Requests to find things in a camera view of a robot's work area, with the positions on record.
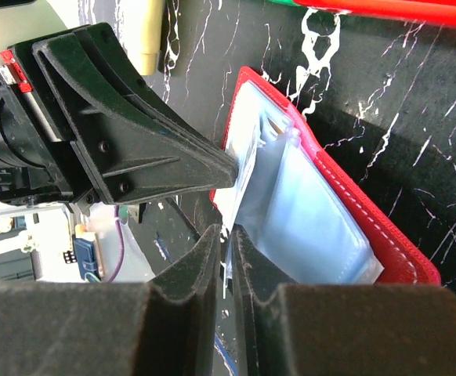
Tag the red leather card holder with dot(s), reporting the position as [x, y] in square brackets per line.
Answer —
[304, 213]

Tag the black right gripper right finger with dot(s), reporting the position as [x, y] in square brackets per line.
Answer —
[287, 328]

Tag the red plastic bin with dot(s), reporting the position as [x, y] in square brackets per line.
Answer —
[431, 12]

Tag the blue wallet on floor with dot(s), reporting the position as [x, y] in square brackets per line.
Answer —
[86, 256]

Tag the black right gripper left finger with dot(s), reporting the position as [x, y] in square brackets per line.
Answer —
[165, 326]

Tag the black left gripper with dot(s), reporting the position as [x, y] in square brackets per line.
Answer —
[131, 144]

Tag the cream toy microphone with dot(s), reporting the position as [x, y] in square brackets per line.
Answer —
[143, 25]

